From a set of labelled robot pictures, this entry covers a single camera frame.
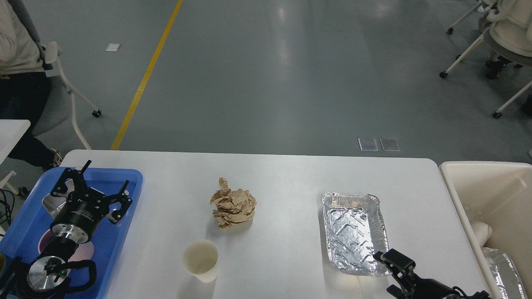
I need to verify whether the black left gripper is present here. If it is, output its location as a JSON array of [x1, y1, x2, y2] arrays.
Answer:
[[50, 160, 133, 245]]

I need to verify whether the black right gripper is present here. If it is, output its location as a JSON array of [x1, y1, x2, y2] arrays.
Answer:
[[373, 249, 491, 299]]

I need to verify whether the pink ribbed mug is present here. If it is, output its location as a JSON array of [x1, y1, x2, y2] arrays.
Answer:
[[37, 229, 95, 262]]

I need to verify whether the aluminium foil tray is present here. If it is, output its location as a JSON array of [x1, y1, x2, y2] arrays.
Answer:
[[321, 191, 391, 277]]

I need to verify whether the stainless steel tray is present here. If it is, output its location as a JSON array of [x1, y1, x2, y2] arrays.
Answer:
[[42, 186, 104, 220]]

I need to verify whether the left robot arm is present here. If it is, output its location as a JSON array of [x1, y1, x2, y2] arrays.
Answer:
[[1, 163, 143, 299]]

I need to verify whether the blue plastic bin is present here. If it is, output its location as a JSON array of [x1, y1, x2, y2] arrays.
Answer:
[[0, 167, 143, 299]]

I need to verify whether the white cup in bin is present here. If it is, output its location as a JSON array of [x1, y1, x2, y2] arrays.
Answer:
[[470, 221, 493, 247]]

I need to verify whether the grey office chair left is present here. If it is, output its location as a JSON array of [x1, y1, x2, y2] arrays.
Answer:
[[8, 0, 102, 150]]

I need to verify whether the white side table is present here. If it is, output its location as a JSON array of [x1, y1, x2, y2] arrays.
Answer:
[[0, 119, 31, 164]]

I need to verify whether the foil tray in bin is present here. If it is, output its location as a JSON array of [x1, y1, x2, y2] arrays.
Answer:
[[481, 247, 528, 299]]

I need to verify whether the beige plastic bin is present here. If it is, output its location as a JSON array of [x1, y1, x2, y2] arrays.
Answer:
[[439, 161, 532, 298]]

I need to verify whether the floor outlet cover right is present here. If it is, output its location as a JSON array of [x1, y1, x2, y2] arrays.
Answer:
[[379, 137, 401, 152]]

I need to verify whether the floor outlet cover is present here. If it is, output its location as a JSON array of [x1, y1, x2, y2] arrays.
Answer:
[[379, 137, 401, 152], [358, 137, 379, 152]]

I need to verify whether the cream paper cup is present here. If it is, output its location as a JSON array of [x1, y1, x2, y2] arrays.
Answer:
[[181, 240, 220, 283]]

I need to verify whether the floor outlet cover left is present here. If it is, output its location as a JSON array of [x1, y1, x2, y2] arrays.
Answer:
[[358, 137, 379, 152]]

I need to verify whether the person in dark trousers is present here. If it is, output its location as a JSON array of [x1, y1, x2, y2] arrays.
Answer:
[[0, 0, 63, 172]]

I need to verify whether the crumpled brown paper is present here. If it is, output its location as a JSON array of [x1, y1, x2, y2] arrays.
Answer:
[[210, 177, 257, 230]]

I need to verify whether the white floor paper scrap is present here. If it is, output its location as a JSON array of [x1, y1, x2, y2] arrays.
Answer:
[[105, 43, 121, 52]]

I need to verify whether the white office chair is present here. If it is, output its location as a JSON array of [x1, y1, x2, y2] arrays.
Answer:
[[439, 0, 532, 118]]

